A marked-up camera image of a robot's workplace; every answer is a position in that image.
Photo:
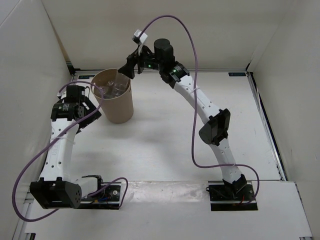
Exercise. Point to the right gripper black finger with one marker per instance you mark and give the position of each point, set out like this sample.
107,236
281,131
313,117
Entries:
128,69
140,69

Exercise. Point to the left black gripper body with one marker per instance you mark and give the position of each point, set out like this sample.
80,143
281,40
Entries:
86,99

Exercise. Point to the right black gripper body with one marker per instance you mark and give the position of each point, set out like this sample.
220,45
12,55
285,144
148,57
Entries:
147,60

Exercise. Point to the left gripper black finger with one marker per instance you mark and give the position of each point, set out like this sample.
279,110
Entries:
89,107
88,121

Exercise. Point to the clear unlabeled plastic bottle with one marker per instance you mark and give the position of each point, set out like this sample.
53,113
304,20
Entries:
119,86

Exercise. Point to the green label clear bottle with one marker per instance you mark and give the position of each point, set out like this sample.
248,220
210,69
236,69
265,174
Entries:
108,93

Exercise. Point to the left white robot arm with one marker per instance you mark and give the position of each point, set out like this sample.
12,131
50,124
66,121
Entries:
55,188

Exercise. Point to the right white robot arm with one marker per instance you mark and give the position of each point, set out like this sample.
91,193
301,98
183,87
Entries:
215,120

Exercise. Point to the brown cylindrical bin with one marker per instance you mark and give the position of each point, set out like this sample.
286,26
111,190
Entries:
117,110

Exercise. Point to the left blue table sticker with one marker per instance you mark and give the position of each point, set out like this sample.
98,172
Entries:
85,77

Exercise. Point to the blue table sticker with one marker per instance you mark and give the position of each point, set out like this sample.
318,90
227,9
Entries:
85,77
237,74

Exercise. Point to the right blue table sticker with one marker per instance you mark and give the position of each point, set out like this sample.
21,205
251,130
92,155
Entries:
237,74

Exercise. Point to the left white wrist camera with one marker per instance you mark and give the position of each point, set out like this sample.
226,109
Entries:
61,95

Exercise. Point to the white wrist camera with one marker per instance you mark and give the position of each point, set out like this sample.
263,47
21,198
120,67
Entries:
61,95
139,38

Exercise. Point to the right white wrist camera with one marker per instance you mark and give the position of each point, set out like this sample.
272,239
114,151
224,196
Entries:
139,38

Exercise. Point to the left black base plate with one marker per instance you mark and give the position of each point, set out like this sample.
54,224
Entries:
109,199

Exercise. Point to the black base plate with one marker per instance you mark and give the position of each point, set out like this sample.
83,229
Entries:
109,199
221,200

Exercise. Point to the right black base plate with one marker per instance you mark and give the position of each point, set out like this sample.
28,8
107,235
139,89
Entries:
221,200

